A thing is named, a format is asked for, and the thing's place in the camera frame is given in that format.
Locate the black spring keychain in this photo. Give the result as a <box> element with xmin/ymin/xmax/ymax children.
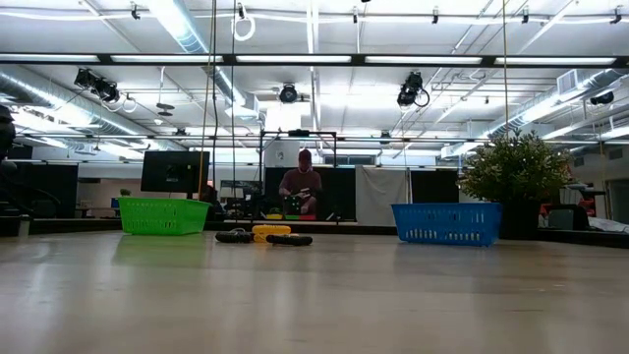
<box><xmin>265</xmin><ymin>234</ymin><xmax>314</xmax><ymax>247</ymax></box>
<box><xmin>214</xmin><ymin>229</ymin><xmax>255</xmax><ymax>245</ymax></box>

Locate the orange spring keychain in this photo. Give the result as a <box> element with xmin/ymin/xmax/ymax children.
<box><xmin>251</xmin><ymin>224</ymin><xmax>292</xmax><ymax>244</ymax></box>

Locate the person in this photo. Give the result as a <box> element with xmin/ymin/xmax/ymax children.
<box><xmin>278</xmin><ymin>148</ymin><xmax>323</xmax><ymax>216</ymax></box>

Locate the black backdrop panel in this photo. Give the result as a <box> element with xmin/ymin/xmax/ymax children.
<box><xmin>264</xmin><ymin>166</ymin><xmax>357</xmax><ymax>221</ymax></box>

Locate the white cloth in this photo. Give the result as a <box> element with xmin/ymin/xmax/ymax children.
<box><xmin>355</xmin><ymin>165</ymin><xmax>412</xmax><ymax>227</ymax></box>

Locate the black beam with light strips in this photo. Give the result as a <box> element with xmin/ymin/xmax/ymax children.
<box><xmin>0</xmin><ymin>52</ymin><xmax>629</xmax><ymax>69</ymax></box>

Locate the blue plastic basket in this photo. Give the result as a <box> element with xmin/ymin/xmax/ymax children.
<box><xmin>391</xmin><ymin>202</ymin><xmax>503</xmax><ymax>248</ymax></box>

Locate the large black display screen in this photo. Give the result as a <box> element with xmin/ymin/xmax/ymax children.
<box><xmin>141</xmin><ymin>150</ymin><xmax>211</xmax><ymax>194</ymax></box>

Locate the green plastic basket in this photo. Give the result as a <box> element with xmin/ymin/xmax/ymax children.
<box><xmin>117</xmin><ymin>197</ymin><xmax>211</xmax><ymax>236</ymax></box>

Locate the potted green plant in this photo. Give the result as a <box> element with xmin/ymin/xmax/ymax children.
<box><xmin>456</xmin><ymin>130</ymin><xmax>574</xmax><ymax>241</ymax></box>

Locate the black station frame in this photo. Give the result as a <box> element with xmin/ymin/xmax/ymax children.
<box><xmin>258</xmin><ymin>129</ymin><xmax>339</xmax><ymax>222</ymax></box>

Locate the black hanging camera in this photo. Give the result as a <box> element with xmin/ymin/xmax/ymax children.
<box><xmin>396</xmin><ymin>71</ymin><xmax>431</xmax><ymax>108</ymax></box>
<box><xmin>73</xmin><ymin>67</ymin><xmax>121</xmax><ymax>103</ymax></box>
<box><xmin>278</xmin><ymin>83</ymin><xmax>300</xmax><ymax>104</ymax></box>

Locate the black hanging cable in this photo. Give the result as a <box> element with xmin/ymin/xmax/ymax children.
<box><xmin>229</xmin><ymin>0</ymin><xmax>238</xmax><ymax>198</ymax></box>

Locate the white looped cable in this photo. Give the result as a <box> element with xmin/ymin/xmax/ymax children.
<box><xmin>232</xmin><ymin>14</ymin><xmax>257</xmax><ymax>43</ymax></box>

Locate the silver air duct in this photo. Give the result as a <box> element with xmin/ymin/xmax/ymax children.
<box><xmin>0</xmin><ymin>66</ymin><xmax>166</xmax><ymax>148</ymax></box>
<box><xmin>484</xmin><ymin>68</ymin><xmax>629</xmax><ymax>143</ymax></box>

